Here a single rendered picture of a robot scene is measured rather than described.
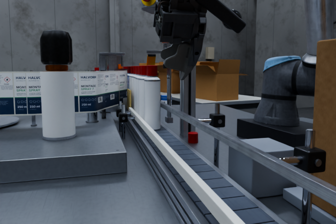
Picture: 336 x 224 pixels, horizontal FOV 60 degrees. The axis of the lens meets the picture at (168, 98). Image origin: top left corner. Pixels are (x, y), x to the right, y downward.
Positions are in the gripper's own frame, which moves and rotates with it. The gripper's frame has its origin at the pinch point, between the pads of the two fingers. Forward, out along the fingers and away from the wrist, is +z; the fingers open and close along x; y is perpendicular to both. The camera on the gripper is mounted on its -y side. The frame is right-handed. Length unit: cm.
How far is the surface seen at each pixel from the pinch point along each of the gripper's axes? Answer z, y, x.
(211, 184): 9.0, -0.2, 21.3
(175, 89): 154, -74, -220
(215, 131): 4.1, -2.7, 13.5
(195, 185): 3.4, 4.9, 25.2
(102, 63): 36, 15, -69
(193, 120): 10.4, -2.7, 2.8
